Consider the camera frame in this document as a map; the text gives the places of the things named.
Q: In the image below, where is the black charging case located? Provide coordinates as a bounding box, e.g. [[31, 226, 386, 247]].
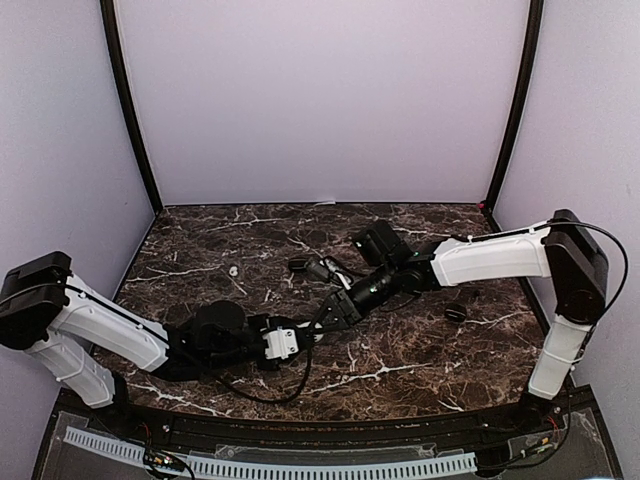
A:
[[288, 258, 308, 273], [444, 303, 468, 323]]

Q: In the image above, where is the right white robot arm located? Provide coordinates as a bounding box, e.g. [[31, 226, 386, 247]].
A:
[[311, 209, 613, 434]]

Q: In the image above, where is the black frame post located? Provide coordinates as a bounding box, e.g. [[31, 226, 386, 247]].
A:
[[482, 0, 544, 216], [99, 0, 164, 215]]

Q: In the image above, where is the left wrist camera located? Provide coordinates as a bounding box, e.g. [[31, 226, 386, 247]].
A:
[[262, 327, 299, 360]]

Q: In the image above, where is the black front rail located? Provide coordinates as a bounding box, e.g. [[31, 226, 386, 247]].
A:
[[122, 406, 522, 449]]

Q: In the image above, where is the white slotted cable duct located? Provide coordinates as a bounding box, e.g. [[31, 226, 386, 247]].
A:
[[63, 427, 477, 479]]

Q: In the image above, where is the black closed charging case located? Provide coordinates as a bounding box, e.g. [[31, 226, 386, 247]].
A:
[[444, 303, 468, 323]]

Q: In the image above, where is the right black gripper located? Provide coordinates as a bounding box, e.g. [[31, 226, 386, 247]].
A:
[[308, 262, 400, 335]]

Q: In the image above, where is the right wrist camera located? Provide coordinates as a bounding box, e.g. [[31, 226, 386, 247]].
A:
[[305, 256, 354, 290]]

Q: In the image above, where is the right black frame post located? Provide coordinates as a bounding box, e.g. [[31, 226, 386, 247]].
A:
[[482, 0, 544, 216]]

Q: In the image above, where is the left black frame post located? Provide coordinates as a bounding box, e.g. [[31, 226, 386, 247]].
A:
[[99, 0, 164, 215]]

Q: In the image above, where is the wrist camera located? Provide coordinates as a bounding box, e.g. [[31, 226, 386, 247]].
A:
[[305, 256, 354, 290], [262, 327, 299, 360]]

